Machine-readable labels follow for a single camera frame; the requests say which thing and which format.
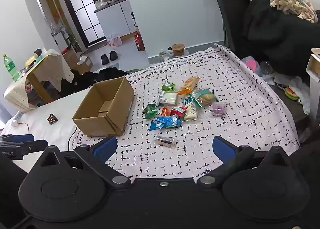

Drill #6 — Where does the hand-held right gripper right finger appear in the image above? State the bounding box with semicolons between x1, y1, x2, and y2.
197;136;288;187

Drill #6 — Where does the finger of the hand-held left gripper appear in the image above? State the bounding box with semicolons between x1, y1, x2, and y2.
0;139;48;156
0;134;35;143

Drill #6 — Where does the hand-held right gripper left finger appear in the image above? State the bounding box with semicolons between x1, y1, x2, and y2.
37;136;132;189

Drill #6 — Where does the brown cardboard box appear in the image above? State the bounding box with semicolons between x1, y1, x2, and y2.
72;76;135;137

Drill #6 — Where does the white cake packet blue label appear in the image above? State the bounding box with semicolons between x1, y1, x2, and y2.
183;95;199;122

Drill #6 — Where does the purple snack packet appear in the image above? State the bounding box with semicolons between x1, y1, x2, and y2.
211;102;228;117

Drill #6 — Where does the patterned white tablecloth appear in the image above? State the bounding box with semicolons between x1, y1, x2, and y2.
72;45;300;178

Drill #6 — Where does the white bed sheet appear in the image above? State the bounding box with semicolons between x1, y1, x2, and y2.
0;86;100;172

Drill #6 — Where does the green-edged cookie packet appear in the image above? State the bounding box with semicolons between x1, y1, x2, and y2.
190;88;218;108

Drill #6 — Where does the blue snack packet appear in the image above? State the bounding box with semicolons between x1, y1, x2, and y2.
165;115;184;129
148;116;172;131

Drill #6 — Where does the dark green snack packet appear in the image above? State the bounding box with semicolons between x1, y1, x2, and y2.
142;103;159;120

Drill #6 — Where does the clear wrapped brown snack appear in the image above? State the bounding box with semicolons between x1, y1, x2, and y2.
153;135;177;147

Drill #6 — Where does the green plastic bottle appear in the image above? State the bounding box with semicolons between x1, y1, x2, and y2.
2;54;21;82

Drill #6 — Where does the black clothing pile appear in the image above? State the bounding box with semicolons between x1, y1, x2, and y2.
59;67;127;97

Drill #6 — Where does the orange bread packet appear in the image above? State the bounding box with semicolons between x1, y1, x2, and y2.
178;76;201;96

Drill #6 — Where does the cloth covered wooden table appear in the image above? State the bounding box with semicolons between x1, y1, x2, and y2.
3;49;74;113

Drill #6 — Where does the clear white sandwich cake packet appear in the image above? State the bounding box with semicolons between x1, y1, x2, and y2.
156;91;179;107

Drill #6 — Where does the small green snack packet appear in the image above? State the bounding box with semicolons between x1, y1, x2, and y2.
161;82;176;92

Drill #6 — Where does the open cardboard box with papers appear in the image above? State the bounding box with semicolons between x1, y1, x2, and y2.
76;56;94;74

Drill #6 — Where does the burger shaped toy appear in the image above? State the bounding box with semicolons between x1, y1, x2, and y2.
284;86;300;101

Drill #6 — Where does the pink round item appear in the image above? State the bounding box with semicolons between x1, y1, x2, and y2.
243;57;261;72

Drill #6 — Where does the clear plastic container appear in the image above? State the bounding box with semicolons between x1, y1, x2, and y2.
259;61;275;79

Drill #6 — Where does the plain cardboard box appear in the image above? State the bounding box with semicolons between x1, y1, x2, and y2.
62;49;81;68

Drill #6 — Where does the white plastic bag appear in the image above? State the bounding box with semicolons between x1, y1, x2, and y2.
274;76;311;116

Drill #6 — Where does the pink plastic bag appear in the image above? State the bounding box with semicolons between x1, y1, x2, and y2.
107;33;123;48

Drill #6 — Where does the clear plastic bag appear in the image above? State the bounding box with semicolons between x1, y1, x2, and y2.
159;50;175;63

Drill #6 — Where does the white wooden shelf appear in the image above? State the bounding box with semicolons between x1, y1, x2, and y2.
306;48;320;130

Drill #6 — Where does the black chair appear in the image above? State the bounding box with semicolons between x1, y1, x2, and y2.
213;0;251;60

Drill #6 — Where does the white kitchen cabinet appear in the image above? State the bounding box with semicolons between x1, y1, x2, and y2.
93;1;138;37

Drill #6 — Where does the dark framed glass door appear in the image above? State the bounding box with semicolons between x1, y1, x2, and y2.
57;0;106;47

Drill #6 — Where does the beige fringed cloth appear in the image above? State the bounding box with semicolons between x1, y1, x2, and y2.
269;0;317;23

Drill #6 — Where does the white charger with red cable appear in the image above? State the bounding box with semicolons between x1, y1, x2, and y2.
11;112;29;130

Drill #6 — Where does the black cable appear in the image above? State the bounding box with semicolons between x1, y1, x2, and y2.
68;126;79;152

